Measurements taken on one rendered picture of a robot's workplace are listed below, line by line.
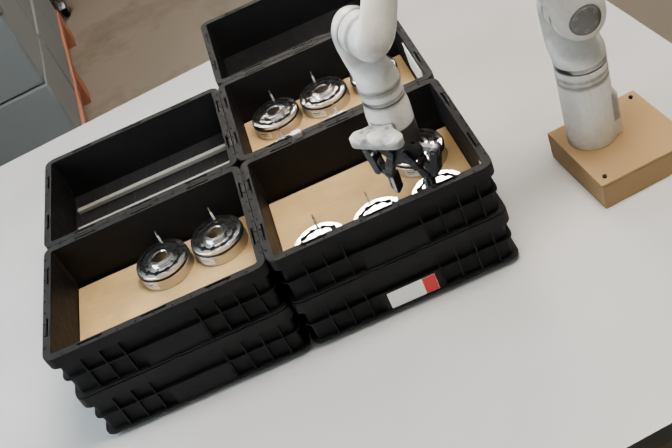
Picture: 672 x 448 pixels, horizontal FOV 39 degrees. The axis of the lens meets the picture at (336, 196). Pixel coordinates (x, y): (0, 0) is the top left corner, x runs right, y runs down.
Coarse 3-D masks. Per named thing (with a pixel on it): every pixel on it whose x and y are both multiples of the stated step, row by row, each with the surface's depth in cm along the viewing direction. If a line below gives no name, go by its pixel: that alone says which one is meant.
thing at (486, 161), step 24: (336, 120) 174; (456, 120) 162; (288, 144) 174; (480, 144) 155; (240, 168) 173; (480, 168) 151; (432, 192) 151; (456, 192) 152; (384, 216) 151; (264, 240) 156; (312, 240) 152; (336, 240) 152; (288, 264) 152
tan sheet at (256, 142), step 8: (400, 56) 201; (400, 64) 199; (400, 72) 197; (408, 72) 196; (344, 80) 202; (408, 80) 194; (352, 88) 198; (352, 96) 196; (352, 104) 194; (304, 120) 196; (312, 120) 195; (320, 120) 194; (248, 128) 201; (304, 128) 194; (248, 136) 199; (256, 136) 198; (256, 144) 195; (264, 144) 194
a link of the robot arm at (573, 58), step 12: (540, 12) 157; (540, 24) 160; (552, 36) 160; (600, 36) 160; (552, 48) 161; (564, 48) 160; (576, 48) 159; (588, 48) 159; (600, 48) 158; (552, 60) 162; (564, 60) 159; (576, 60) 158; (588, 60) 158; (600, 60) 159; (564, 72) 160; (576, 72) 159; (588, 72) 159
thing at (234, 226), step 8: (216, 216) 177; (224, 216) 176; (232, 216) 175; (208, 224) 176; (232, 224) 174; (240, 224) 172; (200, 232) 175; (232, 232) 171; (240, 232) 171; (192, 240) 174; (200, 240) 173; (224, 240) 171; (232, 240) 170; (192, 248) 172; (200, 248) 172; (208, 248) 171; (216, 248) 170; (224, 248) 169
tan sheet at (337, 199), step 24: (456, 144) 173; (360, 168) 178; (456, 168) 168; (312, 192) 177; (336, 192) 175; (360, 192) 172; (384, 192) 170; (408, 192) 168; (288, 216) 174; (312, 216) 172; (336, 216) 170; (288, 240) 170
